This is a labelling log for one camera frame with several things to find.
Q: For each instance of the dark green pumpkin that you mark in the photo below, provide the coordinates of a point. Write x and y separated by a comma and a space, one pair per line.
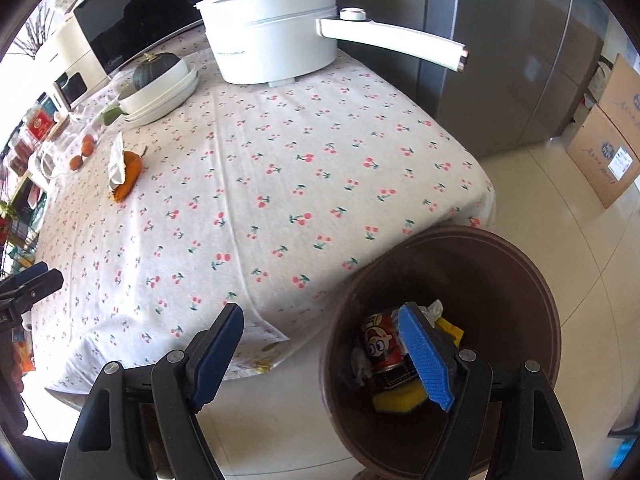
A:
152, 70

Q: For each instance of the stacked white plates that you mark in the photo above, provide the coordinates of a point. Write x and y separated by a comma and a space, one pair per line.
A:
182, 97

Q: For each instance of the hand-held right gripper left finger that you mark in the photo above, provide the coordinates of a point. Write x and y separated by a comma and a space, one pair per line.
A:
220, 355

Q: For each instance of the black microwave oven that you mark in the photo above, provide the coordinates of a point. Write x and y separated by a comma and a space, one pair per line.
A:
130, 20

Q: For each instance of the red box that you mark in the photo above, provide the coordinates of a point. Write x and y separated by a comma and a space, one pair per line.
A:
41, 125

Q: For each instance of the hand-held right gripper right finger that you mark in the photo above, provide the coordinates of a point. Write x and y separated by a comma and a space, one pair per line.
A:
425, 360

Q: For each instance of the white pitcher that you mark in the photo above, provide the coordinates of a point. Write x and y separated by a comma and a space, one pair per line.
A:
45, 162

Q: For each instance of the white tissue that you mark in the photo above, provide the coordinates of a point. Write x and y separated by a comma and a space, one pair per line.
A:
359, 362

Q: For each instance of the cherry print tablecloth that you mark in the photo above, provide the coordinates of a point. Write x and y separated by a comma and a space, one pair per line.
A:
275, 185

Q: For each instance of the white plastic bag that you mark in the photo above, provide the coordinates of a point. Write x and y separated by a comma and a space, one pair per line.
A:
432, 311

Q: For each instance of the small green object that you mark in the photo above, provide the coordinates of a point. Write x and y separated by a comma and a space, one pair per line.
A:
109, 117

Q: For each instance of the large cardboard box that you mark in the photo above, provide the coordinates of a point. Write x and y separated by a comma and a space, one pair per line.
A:
600, 160

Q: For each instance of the white paper wrapper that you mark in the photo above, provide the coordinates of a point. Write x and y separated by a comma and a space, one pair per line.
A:
116, 160

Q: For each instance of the grey refrigerator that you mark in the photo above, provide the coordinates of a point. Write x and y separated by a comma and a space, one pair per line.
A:
500, 50

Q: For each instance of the orange fruit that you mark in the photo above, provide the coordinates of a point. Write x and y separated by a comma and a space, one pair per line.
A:
88, 150
76, 162
89, 139

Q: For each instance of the brown round bin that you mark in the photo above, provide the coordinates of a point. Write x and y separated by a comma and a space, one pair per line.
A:
475, 270

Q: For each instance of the yellow sponge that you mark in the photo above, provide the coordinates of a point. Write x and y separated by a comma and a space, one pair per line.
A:
397, 400

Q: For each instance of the red drink can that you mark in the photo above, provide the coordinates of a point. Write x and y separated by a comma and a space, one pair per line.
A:
382, 345

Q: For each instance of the small cardboard box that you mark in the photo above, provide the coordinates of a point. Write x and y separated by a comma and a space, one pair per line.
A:
622, 85

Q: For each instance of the yellow wrapper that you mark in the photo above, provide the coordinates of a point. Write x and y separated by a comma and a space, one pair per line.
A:
447, 332

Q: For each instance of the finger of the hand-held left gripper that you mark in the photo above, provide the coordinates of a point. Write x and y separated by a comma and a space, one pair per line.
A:
25, 274
40, 285

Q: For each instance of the bare dry twigs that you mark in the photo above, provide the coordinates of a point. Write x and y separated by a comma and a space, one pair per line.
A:
37, 30

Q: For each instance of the green plant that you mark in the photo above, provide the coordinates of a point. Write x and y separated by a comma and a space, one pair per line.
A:
9, 210

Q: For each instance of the white bowl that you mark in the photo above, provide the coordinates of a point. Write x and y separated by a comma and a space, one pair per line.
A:
165, 90

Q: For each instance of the white countertop appliance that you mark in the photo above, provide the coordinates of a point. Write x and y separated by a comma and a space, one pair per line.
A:
65, 60

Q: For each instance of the blue plastic packet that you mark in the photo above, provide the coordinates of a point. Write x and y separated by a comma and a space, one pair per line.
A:
622, 450

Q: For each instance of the white electric pot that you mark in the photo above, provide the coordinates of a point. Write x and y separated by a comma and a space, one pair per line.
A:
270, 45

